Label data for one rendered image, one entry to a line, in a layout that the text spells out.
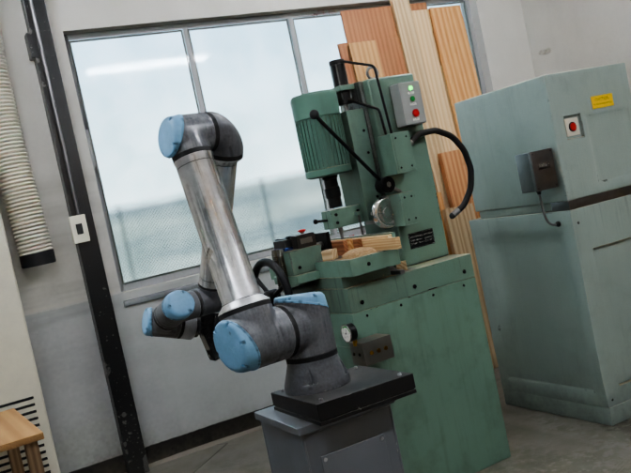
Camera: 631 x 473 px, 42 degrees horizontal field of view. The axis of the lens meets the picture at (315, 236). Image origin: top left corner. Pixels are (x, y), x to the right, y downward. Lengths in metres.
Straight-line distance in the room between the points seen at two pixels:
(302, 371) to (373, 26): 2.86
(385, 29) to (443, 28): 0.37
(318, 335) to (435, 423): 0.92
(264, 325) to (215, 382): 2.12
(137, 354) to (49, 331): 0.44
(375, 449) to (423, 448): 0.75
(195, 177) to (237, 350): 0.49
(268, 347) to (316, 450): 0.30
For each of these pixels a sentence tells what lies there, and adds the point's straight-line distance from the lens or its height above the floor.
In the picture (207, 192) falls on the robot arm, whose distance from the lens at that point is 2.28.
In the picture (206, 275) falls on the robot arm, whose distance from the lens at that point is 2.60.
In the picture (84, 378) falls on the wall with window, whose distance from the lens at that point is 4.13.
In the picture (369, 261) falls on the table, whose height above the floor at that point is 0.88.
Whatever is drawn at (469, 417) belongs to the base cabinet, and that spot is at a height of 0.21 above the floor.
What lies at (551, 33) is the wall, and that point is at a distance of 5.40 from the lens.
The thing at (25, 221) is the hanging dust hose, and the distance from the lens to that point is 3.88.
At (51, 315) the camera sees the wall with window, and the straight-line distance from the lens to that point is 4.08.
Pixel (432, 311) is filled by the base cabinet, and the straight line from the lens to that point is 3.06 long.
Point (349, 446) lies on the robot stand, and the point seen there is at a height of 0.45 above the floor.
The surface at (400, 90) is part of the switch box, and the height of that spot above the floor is 1.45.
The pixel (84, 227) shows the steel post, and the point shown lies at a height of 1.21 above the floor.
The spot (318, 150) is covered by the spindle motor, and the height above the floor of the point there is 1.29.
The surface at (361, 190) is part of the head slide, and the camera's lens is 3.09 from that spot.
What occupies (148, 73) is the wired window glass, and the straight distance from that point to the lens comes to 4.37.
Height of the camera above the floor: 1.15
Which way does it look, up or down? 3 degrees down
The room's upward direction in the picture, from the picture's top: 12 degrees counter-clockwise
